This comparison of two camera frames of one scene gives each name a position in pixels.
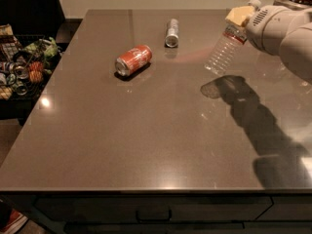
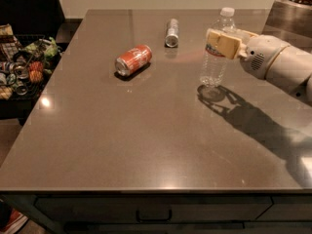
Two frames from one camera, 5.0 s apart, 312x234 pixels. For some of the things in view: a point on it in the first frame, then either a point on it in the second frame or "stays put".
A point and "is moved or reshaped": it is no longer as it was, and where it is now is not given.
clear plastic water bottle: (226, 49) is moved or reshaped
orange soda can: (135, 58) stays put
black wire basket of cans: (24, 61) stays put
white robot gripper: (262, 29) -> (259, 57)
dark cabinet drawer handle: (154, 219) stays put
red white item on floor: (16, 222) stays put
